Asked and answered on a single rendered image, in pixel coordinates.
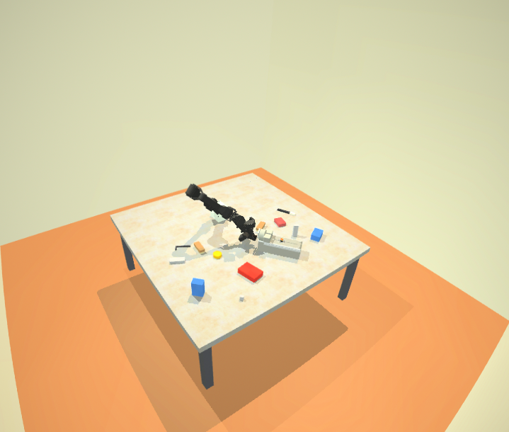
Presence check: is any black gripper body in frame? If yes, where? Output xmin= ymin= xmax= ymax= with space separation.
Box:
xmin=236 ymin=225 xmax=251 ymax=242

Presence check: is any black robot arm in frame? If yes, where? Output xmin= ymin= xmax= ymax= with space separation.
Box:
xmin=185 ymin=184 xmax=256 ymax=231

